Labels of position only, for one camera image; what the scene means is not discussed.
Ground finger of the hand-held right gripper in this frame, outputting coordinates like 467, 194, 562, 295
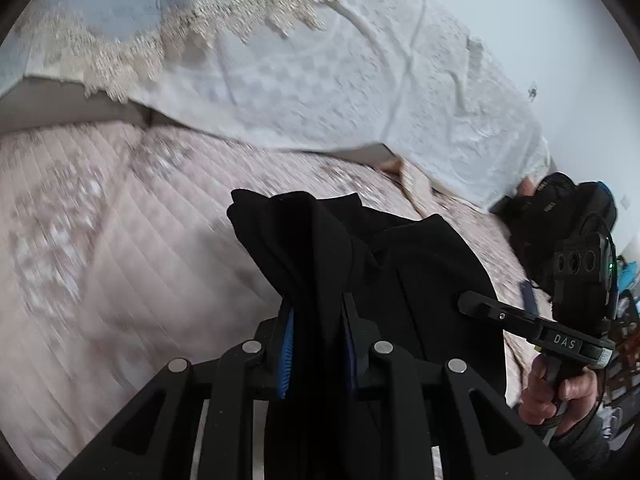
458, 291, 543, 337

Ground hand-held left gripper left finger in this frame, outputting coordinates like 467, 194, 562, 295
57, 304, 296, 480

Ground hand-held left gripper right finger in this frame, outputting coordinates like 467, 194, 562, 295
342, 293, 576, 480

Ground black pants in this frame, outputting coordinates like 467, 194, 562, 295
226, 189, 508, 480

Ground person's right forearm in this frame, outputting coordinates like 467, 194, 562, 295
547, 407, 621, 473

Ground person's right hand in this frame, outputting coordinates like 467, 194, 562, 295
517, 355, 601, 436

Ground cluttered dark shelf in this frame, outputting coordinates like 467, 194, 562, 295
607, 252, 640, 441

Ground black bag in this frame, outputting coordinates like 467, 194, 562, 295
492, 172, 618, 291

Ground pink quilted bedspread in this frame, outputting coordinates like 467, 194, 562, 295
0, 122, 538, 480

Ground white lace-trimmed cover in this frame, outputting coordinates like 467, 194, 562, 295
0, 0, 556, 213

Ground grey headboard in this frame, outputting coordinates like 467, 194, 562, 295
0, 77, 401, 166

